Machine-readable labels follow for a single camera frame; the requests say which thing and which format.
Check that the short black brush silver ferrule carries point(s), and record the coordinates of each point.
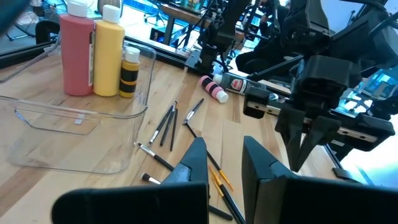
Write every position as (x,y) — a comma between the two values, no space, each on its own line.
(196,107)

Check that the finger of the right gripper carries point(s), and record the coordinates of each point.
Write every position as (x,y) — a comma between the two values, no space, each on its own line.
(323,130)
(292,130)

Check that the long black brush silver ferrule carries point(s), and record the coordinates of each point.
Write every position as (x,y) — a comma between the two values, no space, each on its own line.
(226,180)

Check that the small yellow paint bottle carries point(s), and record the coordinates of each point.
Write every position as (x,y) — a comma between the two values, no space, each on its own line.
(129,74)

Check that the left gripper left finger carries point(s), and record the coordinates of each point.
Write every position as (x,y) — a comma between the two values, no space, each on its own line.
(186,199)

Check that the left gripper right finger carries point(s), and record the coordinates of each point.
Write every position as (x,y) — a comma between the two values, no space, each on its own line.
(280,199)

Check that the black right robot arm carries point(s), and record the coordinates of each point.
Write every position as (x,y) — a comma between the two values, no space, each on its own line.
(342,31)

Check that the clear plastic bin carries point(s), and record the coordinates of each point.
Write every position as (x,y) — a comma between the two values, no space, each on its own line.
(77,140)

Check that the thin black paint brush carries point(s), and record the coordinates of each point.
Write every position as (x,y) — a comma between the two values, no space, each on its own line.
(168,126)
(173,133)
(161,124)

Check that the black brush orange ferrule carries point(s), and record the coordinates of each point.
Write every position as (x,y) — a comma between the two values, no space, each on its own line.
(215,180)

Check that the large yellow paint bottle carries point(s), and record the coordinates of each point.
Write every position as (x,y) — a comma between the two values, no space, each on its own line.
(109,56)

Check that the red paint bottle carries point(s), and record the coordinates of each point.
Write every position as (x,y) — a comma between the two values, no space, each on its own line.
(76,56)

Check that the small pink paint bottle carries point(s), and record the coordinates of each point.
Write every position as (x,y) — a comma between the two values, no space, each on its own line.
(213,88)

